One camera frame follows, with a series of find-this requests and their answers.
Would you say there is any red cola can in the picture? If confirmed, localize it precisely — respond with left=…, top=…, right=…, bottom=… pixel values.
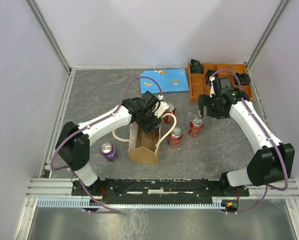
left=145, top=128, right=159, bottom=139
left=188, top=117, right=204, bottom=137
left=162, top=102, right=177, bottom=124
left=168, top=127, right=183, bottom=148

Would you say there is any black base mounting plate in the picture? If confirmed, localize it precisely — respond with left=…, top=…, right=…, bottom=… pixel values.
left=71, top=177, right=250, bottom=204

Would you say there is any canvas bag with cat print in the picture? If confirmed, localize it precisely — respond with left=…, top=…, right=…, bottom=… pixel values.
left=111, top=112, right=177, bottom=165

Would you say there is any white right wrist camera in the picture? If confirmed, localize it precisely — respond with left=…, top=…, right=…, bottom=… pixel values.
left=209, top=76, right=219, bottom=98

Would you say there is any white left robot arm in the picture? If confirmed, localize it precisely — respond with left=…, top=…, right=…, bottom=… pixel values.
left=55, top=91, right=169, bottom=195

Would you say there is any light blue cable duct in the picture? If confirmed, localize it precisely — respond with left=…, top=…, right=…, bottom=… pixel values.
left=36, top=197, right=225, bottom=210

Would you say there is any aluminium frame rail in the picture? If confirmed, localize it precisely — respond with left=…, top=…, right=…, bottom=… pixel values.
left=25, top=0, right=71, bottom=73

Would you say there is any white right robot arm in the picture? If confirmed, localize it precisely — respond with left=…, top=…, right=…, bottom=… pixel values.
left=198, top=76, right=295, bottom=196

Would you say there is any dark rolled sock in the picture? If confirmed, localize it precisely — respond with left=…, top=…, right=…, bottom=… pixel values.
left=205, top=69, right=216, bottom=86
left=190, top=59, right=204, bottom=74
left=235, top=72, right=251, bottom=86

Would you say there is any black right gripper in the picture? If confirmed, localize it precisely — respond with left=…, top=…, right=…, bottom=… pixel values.
left=197, top=94, right=230, bottom=120

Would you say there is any purple soda can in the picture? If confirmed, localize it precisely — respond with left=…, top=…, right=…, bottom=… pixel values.
left=100, top=142, right=118, bottom=162

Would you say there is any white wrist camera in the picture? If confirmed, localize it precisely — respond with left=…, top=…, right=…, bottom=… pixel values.
left=152, top=100, right=169, bottom=118
left=209, top=76, right=219, bottom=98

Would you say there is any blue printed cloth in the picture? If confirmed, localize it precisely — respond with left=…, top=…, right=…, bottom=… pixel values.
left=140, top=68, right=189, bottom=94

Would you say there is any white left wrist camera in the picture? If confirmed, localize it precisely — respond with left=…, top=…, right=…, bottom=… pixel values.
left=152, top=100, right=169, bottom=118

